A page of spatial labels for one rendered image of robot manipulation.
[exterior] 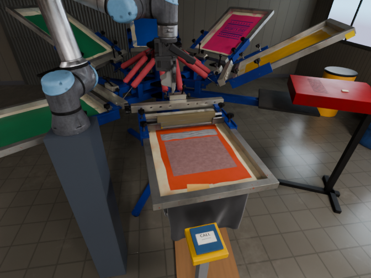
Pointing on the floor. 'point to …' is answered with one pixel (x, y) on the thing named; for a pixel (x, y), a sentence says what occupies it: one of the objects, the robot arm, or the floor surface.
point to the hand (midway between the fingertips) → (173, 87)
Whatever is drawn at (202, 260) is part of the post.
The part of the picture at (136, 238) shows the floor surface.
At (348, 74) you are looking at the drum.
